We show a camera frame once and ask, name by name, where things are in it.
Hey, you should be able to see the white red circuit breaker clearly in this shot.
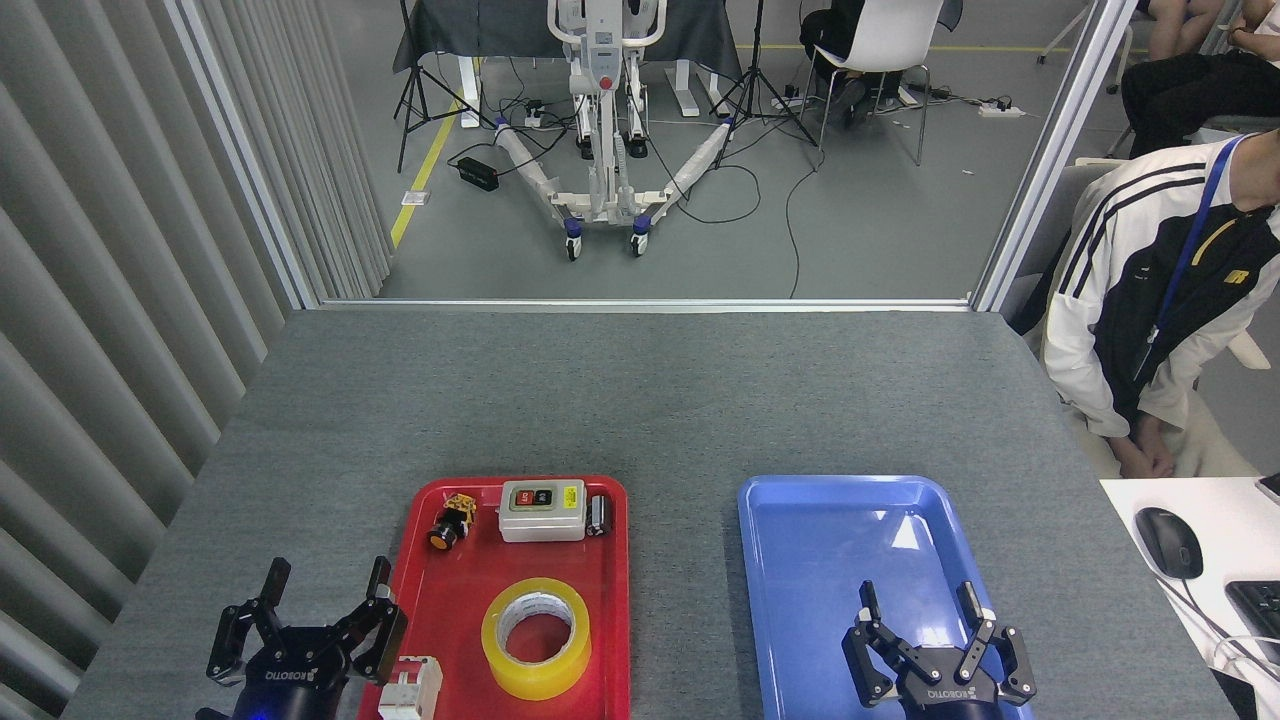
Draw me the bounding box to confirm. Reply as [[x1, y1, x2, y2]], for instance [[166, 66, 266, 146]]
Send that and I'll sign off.
[[378, 655, 444, 720]]

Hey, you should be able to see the silver post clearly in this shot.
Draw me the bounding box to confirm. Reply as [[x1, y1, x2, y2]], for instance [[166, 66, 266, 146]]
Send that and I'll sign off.
[[969, 0, 1142, 314], [163, 0, 323, 312]]

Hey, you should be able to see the black tripod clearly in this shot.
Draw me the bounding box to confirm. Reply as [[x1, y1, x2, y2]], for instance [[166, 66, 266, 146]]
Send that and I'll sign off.
[[707, 0, 822, 171], [392, 0, 497, 174]]

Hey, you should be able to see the white switch box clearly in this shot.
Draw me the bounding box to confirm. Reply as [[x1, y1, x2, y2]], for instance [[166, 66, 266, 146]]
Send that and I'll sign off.
[[498, 479, 588, 544]]

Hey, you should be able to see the black keyboard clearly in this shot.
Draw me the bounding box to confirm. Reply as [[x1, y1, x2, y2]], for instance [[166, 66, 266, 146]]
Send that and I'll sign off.
[[1225, 579, 1280, 643]]

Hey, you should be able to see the white wheeled stand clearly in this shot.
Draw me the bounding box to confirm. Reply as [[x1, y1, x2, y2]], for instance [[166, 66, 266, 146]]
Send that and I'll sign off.
[[494, 0, 738, 263]]

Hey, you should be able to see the blue plastic tray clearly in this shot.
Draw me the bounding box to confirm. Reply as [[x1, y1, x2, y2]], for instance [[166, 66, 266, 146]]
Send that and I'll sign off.
[[737, 474, 1036, 720]]

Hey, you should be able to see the person's left hand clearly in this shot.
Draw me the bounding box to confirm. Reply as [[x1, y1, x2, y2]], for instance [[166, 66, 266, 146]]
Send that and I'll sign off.
[[1135, 413, 1178, 478]]

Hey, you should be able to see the white desk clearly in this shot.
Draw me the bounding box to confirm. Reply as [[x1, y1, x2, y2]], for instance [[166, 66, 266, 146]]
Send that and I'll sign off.
[[1100, 474, 1280, 720]]

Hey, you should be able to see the table with black cloth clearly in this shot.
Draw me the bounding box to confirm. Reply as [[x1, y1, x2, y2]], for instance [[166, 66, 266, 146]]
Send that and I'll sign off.
[[392, 0, 744, 130]]

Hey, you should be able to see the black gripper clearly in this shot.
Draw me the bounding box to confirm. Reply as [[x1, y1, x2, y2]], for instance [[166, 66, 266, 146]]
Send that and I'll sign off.
[[195, 556, 409, 720], [842, 580, 1037, 720]]

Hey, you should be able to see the black computer mouse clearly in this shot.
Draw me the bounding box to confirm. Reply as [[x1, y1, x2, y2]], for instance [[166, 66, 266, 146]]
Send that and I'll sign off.
[[1134, 507, 1205, 581]]

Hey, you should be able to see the white desk cable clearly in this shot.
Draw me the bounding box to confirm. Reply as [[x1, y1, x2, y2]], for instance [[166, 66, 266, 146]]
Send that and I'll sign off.
[[1158, 575, 1280, 683]]

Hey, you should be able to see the white chair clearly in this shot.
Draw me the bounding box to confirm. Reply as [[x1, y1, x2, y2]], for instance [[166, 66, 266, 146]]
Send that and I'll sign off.
[[804, 0, 947, 167]]

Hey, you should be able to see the red plastic tray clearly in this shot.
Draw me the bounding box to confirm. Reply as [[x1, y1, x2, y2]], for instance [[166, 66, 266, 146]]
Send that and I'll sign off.
[[358, 475, 632, 720]]

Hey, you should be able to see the yellow black push button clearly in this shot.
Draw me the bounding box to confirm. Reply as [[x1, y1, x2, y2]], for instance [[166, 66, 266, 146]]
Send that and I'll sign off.
[[428, 492, 478, 552]]

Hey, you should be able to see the person on white chair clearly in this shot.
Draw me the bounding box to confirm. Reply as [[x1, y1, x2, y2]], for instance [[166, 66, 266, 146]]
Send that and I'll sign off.
[[798, 0, 966, 128]]

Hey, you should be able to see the person's right hand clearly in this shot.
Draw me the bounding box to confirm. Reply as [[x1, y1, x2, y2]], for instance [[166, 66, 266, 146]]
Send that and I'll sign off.
[[1113, 430, 1156, 480]]

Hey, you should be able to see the long black floor cable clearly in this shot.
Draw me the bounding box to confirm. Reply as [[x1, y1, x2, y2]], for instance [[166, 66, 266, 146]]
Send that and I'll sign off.
[[783, 140, 828, 300]]

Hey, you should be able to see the silver rail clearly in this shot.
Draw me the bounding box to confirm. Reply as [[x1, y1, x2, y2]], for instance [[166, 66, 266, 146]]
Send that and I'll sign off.
[[318, 297, 974, 314]]

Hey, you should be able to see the blue lanyard with badge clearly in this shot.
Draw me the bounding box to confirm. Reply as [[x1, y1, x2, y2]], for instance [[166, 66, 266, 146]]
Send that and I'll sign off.
[[1131, 133, 1256, 386]]

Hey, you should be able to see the yellow tape roll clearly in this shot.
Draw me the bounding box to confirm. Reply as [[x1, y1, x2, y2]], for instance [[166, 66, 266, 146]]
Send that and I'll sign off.
[[481, 577, 593, 701]]

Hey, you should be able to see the person in black trousers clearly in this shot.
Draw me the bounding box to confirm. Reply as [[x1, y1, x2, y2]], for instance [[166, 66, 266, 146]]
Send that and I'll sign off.
[[1119, 0, 1280, 160]]

